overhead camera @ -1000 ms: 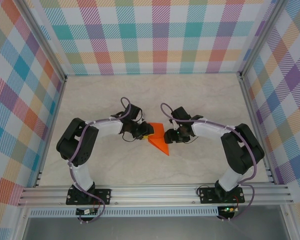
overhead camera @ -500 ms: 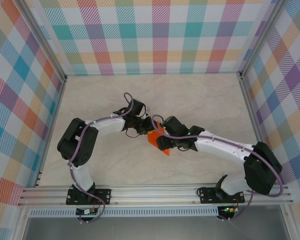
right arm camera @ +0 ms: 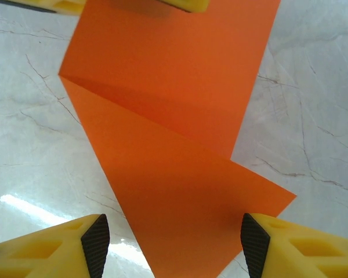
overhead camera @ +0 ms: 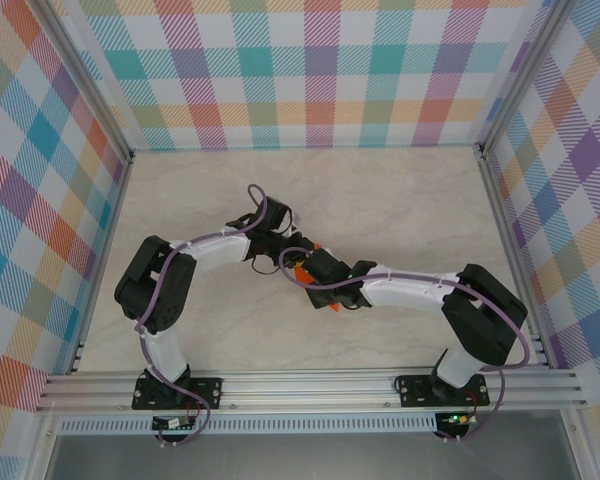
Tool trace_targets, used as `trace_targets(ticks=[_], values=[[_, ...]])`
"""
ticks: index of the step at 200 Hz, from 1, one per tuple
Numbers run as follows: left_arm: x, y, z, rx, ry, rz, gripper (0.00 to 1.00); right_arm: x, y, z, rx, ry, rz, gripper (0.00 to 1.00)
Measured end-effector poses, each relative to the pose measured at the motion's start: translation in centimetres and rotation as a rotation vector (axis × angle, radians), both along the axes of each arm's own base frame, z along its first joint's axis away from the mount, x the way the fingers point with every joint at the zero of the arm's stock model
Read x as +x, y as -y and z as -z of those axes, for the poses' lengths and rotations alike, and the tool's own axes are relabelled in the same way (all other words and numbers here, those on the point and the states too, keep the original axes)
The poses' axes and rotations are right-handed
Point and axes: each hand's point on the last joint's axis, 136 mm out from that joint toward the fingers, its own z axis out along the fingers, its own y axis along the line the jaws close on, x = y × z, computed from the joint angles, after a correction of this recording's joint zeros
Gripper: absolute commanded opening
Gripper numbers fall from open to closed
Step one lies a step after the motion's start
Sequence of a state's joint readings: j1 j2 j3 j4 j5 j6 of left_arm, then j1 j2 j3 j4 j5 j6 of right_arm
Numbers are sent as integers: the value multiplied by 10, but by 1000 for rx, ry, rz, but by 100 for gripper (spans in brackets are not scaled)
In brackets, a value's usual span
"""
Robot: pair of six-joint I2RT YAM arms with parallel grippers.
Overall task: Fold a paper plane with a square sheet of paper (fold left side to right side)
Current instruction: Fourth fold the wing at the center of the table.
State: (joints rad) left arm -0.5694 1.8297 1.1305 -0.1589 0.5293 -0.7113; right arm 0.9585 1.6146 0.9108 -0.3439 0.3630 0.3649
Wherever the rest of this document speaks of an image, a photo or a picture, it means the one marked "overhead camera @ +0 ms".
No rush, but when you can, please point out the perforated metal cable strip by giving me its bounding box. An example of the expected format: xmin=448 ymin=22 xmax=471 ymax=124
xmin=59 ymin=417 xmax=439 ymax=435

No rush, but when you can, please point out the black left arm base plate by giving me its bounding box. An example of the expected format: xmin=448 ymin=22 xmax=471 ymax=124
xmin=132 ymin=377 xmax=224 ymax=412

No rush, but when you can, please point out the thin black base wire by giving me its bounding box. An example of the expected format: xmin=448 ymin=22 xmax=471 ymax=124
xmin=392 ymin=363 xmax=434 ymax=396

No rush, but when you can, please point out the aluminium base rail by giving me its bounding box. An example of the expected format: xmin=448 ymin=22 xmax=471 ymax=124
xmin=34 ymin=367 xmax=589 ymax=414

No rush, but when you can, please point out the orange paper sheet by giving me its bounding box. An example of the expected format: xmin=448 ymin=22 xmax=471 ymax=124
xmin=293 ymin=241 xmax=342 ymax=315

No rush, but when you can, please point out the aluminium side rail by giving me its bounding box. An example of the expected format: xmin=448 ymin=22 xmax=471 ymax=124
xmin=67 ymin=152 xmax=136 ymax=376
xmin=477 ymin=147 xmax=551 ymax=371

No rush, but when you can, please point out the aluminium corner post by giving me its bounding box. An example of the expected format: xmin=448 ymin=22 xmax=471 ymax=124
xmin=34 ymin=0 xmax=135 ymax=164
xmin=472 ymin=0 xmax=584 ymax=161

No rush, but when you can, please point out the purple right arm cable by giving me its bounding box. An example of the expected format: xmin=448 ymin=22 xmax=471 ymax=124
xmin=278 ymin=246 xmax=530 ymax=444

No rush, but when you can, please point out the thin black left gripper wire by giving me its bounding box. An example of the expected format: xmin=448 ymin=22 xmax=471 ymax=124
xmin=249 ymin=254 xmax=284 ymax=276

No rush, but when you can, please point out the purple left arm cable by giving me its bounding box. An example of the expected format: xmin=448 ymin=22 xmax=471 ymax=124
xmin=135 ymin=183 xmax=272 ymax=448

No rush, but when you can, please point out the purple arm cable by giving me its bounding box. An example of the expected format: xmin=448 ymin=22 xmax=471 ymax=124
xmin=278 ymin=246 xmax=530 ymax=444
xmin=135 ymin=183 xmax=272 ymax=448

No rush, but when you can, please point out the grey metal shelf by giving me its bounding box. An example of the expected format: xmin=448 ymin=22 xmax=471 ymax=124
xmin=44 ymin=432 xmax=581 ymax=480

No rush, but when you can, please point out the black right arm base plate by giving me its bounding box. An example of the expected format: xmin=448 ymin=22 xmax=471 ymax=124
xmin=397 ymin=374 xmax=491 ymax=409

